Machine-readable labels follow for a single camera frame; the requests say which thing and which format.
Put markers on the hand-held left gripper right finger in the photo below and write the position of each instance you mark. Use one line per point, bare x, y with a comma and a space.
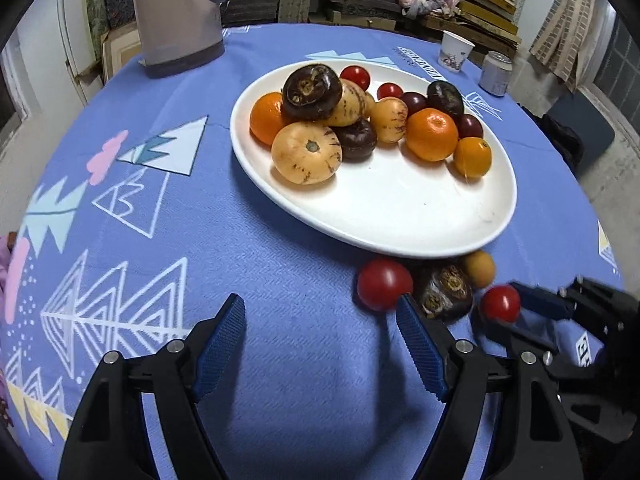
420, 350

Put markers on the white printed paper cup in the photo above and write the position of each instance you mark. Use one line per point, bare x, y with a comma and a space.
454, 50

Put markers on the beige thermos jug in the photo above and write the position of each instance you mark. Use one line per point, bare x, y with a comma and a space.
175, 20

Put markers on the blue printed tablecloth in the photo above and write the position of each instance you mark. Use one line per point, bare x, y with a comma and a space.
300, 310

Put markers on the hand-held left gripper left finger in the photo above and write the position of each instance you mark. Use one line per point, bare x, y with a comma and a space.
220, 350

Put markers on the white oval plate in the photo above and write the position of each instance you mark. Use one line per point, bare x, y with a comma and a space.
390, 210

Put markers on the brick pattern sheet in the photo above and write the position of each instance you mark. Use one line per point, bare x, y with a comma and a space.
565, 30

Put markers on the red cherry tomato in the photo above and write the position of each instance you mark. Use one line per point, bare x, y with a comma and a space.
390, 90
500, 303
382, 282
356, 76

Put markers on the orange mandarin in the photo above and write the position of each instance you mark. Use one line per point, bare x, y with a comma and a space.
431, 135
262, 120

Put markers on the small tan round fruit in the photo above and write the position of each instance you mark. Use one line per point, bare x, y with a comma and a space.
479, 269

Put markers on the dark brown water chestnut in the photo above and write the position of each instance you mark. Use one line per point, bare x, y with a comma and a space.
445, 97
357, 141
312, 91
445, 290

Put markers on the yellow cherry tomato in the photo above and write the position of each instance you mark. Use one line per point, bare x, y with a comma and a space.
472, 157

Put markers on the yellow striped pepino melon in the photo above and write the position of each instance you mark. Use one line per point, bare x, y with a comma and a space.
389, 120
305, 155
352, 107

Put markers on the wooden framed board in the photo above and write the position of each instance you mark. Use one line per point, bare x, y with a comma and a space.
120, 57

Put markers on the silver drink can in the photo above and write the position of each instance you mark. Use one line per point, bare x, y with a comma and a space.
495, 75

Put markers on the dark blue cushion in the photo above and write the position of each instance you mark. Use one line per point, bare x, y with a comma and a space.
585, 130

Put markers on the window with metal grille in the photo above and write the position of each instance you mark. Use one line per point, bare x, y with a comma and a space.
620, 70

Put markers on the black bag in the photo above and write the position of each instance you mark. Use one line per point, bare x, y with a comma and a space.
555, 140

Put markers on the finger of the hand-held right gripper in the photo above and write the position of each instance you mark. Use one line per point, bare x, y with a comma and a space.
525, 337
542, 302

